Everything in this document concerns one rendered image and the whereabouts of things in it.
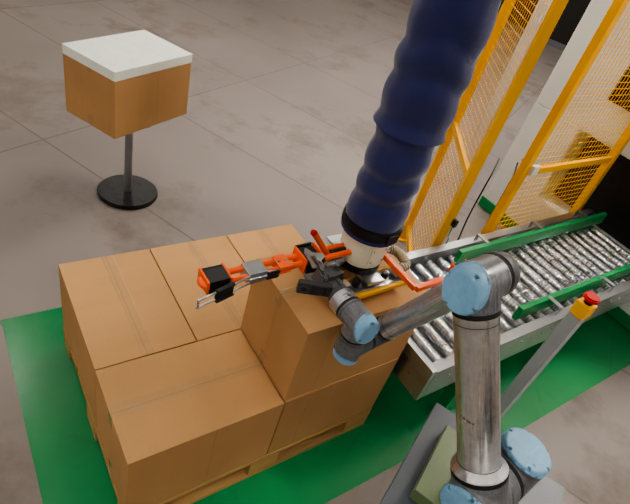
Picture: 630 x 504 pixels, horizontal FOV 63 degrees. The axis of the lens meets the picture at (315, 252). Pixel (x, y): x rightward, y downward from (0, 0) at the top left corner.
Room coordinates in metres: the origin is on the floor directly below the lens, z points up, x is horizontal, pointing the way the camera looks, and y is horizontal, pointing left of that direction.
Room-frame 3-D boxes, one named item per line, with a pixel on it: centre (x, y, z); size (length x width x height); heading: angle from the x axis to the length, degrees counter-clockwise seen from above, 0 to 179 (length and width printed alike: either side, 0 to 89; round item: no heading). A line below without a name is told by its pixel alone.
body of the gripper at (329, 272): (1.30, -0.08, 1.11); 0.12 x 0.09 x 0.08; 44
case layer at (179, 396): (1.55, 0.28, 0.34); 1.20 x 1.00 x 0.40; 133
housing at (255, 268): (1.24, 0.17, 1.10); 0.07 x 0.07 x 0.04; 44
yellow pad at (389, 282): (1.50, -0.23, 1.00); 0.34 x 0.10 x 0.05; 134
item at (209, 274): (1.16, 0.27, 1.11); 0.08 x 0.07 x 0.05; 134
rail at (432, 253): (2.83, -1.04, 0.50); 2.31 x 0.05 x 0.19; 133
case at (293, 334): (1.55, -0.15, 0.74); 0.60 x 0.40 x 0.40; 133
